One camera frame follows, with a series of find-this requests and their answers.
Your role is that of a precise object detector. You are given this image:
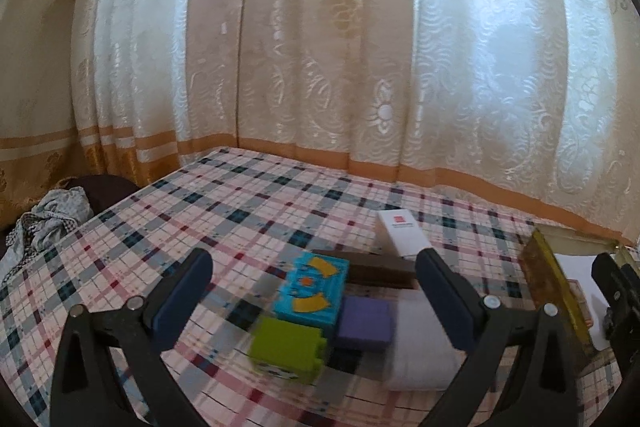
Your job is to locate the crumpled grey patterned cloth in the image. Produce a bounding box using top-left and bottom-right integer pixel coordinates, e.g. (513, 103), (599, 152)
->
(0, 187), (91, 288)

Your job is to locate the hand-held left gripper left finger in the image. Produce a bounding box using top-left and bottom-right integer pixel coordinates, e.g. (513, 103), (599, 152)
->
(50, 248), (215, 427)

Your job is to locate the translucent white plastic box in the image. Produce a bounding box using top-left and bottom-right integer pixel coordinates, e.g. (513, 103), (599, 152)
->
(382, 289), (466, 393)

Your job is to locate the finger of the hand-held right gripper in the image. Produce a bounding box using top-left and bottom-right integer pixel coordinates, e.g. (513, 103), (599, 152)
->
(591, 251), (640, 373)

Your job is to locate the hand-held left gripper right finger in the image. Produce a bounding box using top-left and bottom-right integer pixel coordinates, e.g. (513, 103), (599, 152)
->
(415, 248), (608, 427)

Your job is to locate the purple block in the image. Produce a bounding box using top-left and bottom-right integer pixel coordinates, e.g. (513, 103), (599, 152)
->
(335, 296), (396, 353)

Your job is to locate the dark brown wooden bar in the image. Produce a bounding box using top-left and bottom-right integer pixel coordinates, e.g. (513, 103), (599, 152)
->
(312, 249), (421, 290)

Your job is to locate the gold tin box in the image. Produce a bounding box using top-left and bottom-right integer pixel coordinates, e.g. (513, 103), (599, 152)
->
(517, 227), (640, 358)

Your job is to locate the plaid tablecloth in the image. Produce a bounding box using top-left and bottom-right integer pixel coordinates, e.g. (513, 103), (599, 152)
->
(0, 147), (640, 427)

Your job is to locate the cream lace curtain orange band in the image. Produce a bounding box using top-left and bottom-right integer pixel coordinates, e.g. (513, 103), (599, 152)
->
(235, 0), (640, 248)
(0, 0), (258, 208)

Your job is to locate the green toy brick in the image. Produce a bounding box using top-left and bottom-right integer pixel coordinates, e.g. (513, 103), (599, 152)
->
(248, 316), (329, 383)

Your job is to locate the white carton box red mark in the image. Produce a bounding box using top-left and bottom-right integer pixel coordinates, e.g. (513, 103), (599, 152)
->
(376, 209), (431, 260)

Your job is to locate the blue toy brick yellow print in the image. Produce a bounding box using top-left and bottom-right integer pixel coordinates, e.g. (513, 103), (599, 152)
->
(272, 255), (351, 333)

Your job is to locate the dark brown chair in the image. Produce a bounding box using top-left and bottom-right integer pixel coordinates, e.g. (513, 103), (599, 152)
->
(0, 174), (138, 258)

